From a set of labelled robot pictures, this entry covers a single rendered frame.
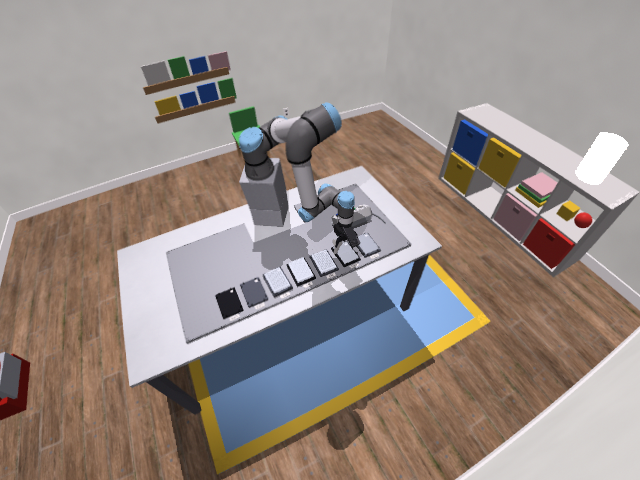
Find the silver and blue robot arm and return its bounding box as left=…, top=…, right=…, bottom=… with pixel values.
left=239, top=103, right=355, bottom=225

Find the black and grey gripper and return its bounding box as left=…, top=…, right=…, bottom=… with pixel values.
left=333, top=221, right=353, bottom=255

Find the grey operator panel with coloured keys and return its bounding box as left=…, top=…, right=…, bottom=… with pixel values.
left=331, top=205, right=372, bottom=227

